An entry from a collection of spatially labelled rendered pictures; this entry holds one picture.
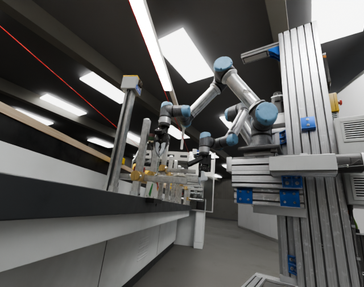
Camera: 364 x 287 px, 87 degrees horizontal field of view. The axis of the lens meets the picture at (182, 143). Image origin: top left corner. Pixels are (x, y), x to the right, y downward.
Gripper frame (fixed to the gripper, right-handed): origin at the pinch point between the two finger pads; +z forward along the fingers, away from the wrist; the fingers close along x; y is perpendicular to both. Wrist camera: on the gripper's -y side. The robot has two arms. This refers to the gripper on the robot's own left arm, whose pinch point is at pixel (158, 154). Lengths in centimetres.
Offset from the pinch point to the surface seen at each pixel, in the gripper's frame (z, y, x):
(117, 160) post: 12.6, -35.3, 6.3
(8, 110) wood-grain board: 6, -64, 27
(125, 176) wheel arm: 14.6, -5.1, 15.7
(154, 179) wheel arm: 14.9, -5.1, -1.1
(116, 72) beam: -229, 207, 180
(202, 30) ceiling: -240, 126, -4
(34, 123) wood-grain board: 6, -56, 27
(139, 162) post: 7.3, -9.3, 7.4
